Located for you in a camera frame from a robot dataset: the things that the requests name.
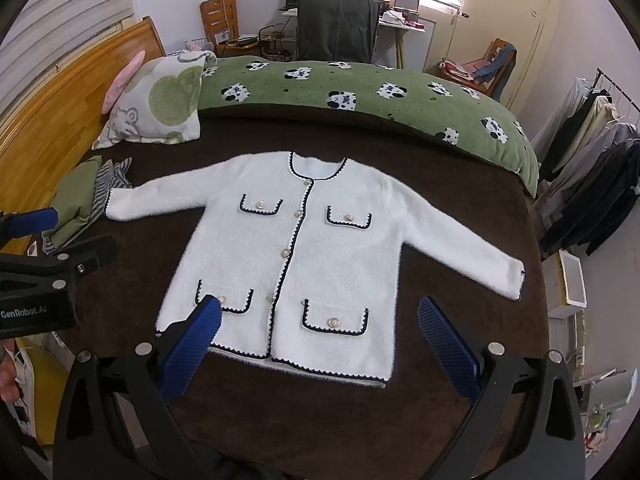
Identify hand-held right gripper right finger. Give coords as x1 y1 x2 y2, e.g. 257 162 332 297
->
416 295 587 480

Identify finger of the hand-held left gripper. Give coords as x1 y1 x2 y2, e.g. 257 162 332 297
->
45 234 119 282
0 207 60 250

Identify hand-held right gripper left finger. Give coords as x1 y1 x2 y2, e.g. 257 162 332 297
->
52 295 236 480

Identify white fuzzy cardigan black trim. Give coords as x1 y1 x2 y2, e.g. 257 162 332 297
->
104 151 526 391

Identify row of hanging clothes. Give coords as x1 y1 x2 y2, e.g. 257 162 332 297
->
537 77 640 256

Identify pile of clothes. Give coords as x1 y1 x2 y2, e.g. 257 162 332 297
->
437 57 503 86

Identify metal clothes rack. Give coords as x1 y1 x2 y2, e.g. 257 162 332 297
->
592 67 640 126

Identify person's left hand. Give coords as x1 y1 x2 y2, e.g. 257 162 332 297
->
0 339 20 403

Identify grey striped garment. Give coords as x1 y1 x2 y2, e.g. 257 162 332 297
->
42 157 133 253

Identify yellow storage box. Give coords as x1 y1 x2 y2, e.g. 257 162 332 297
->
17 345 71 448

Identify wooden headboard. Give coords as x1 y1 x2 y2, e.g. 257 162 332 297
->
0 16 167 256

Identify white foam box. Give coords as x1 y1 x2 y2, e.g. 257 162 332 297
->
547 249 587 318

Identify pink plush pillow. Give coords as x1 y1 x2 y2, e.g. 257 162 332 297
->
101 50 147 115

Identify white pillow green heart print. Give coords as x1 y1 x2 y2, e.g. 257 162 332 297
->
92 51 218 150

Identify grey striped roller blind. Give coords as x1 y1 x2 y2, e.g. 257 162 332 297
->
0 0 136 78

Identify green panda print quilt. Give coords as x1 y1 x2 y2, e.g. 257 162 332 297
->
197 55 541 198

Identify wooden chair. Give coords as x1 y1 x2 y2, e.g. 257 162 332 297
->
480 37 518 103
200 0 261 58

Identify white desk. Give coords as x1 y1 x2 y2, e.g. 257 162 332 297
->
277 7 436 68

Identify black office chair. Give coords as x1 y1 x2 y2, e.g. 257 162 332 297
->
296 0 383 66

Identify cream wardrobe door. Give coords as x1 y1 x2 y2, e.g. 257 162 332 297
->
425 0 557 106

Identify round wire side table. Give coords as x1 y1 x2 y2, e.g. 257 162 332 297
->
260 30 297 62

